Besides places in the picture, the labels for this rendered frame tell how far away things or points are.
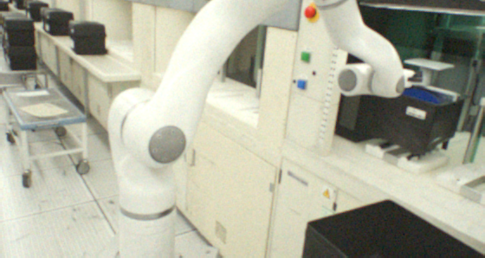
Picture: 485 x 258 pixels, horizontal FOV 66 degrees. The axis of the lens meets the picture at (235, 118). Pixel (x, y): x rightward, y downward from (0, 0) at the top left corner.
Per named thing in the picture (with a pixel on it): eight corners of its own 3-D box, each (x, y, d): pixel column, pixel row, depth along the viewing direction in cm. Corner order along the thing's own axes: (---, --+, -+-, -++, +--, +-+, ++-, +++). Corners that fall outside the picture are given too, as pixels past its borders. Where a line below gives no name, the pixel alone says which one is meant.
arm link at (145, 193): (127, 225, 73) (126, 108, 65) (105, 183, 87) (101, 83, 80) (184, 211, 79) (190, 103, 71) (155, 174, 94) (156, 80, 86)
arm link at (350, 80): (393, 64, 103) (364, 61, 110) (365, 67, 95) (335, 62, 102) (389, 94, 105) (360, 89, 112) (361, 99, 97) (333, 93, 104)
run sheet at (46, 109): (16, 108, 276) (16, 106, 276) (47, 102, 295) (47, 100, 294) (40, 118, 260) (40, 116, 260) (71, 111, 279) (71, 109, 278)
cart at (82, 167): (3, 141, 328) (-4, 88, 313) (66, 132, 359) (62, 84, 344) (22, 190, 256) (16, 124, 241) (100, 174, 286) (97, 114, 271)
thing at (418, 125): (362, 142, 140) (378, 58, 128) (392, 131, 152) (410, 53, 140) (426, 169, 122) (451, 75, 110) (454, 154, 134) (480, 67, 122)
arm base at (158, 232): (87, 296, 79) (82, 221, 73) (127, 241, 97) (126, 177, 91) (172, 315, 76) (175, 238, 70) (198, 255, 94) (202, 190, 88)
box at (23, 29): (3, 41, 395) (1, 16, 386) (34, 41, 410) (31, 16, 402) (6, 45, 371) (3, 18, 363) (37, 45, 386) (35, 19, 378)
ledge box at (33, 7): (26, 19, 534) (24, 0, 526) (48, 20, 550) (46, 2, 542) (29, 22, 511) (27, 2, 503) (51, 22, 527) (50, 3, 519)
